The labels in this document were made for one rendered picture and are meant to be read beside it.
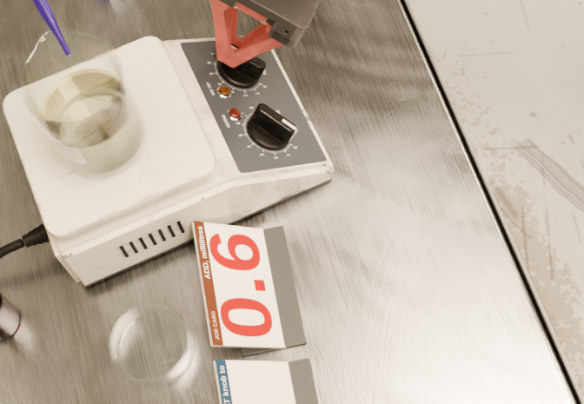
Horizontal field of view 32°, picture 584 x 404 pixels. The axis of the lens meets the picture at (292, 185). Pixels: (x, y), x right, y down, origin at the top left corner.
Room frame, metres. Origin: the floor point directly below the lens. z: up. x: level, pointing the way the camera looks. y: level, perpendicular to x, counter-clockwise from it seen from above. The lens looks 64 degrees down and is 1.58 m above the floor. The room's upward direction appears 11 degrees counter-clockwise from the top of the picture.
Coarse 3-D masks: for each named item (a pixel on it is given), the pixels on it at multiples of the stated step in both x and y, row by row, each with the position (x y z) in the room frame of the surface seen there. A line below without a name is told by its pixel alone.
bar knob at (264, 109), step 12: (264, 108) 0.36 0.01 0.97; (252, 120) 0.36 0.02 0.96; (264, 120) 0.35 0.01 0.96; (276, 120) 0.35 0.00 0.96; (288, 120) 0.35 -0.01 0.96; (252, 132) 0.35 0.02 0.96; (264, 132) 0.35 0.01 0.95; (276, 132) 0.34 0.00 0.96; (288, 132) 0.34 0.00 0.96; (264, 144) 0.34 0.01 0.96; (276, 144) 0.34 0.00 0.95
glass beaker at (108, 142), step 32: (64, 32) 0.38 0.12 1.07; (32, 64) 0.36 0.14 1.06; (64, 64) 0.37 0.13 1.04; (96, 64) 0.37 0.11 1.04; (32, 96) 0.35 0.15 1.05; (128, 96) 0.34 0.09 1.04; (64, 128) 0.32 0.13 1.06; (96, 128) 0.32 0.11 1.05; (128, 128) 0.33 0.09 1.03; (64, 160) 0.33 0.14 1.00; (96, 160) 0.32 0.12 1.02; (128, 160) 0.32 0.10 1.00
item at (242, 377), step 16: (240, 368) 0.19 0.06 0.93; (256, 368) 0.19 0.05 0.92; (272, 368) 0.19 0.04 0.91; (240, 384) 0.18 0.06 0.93; (256, 384) 0.18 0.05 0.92; (272, 384) 0.18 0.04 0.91; (240, 400) 0.17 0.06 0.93; (256, 400) 0.17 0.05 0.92; (272, 400) 0.17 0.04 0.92; (288, 400) 0.17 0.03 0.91
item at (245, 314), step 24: (216, 240) 0.28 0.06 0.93; (240, 240) 0.28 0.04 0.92; (216, 264) 0.26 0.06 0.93; (240, 264) 0.27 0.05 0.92; (216, 288) 0.25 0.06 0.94; (240, 288) 0.25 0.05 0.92; (264, 288) 0.25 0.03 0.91; (240, 312) 0.23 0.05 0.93; (264, 312) 0.23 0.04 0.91; (240, 336) 0.21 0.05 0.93; (264, 336) 0.21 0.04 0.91
